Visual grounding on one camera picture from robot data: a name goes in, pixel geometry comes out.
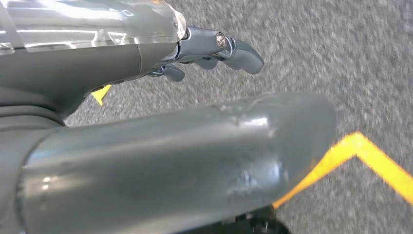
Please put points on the yellow floor tape square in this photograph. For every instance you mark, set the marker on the yellow floor tape square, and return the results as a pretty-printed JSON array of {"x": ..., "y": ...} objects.
[{"x": 355, "y": 145}]

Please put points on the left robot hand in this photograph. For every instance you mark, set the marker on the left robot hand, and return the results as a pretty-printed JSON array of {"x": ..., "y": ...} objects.
[{"x": 161, "y": 161}]

